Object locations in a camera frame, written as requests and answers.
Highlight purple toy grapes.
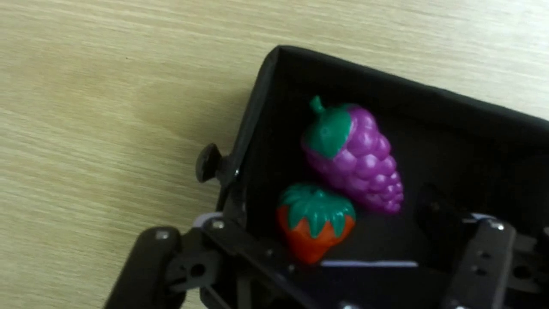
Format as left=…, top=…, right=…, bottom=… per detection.
left=301, top=96, right=404, bottom=214

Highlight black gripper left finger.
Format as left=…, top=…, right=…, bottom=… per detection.
left=195, top=142, right=243, bottom=225

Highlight black fabric box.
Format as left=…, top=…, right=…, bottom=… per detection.
left=228, top=46, right=549, bottom=262

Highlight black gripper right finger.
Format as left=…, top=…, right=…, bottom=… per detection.
left=418, top=195, right=516, bottom=271

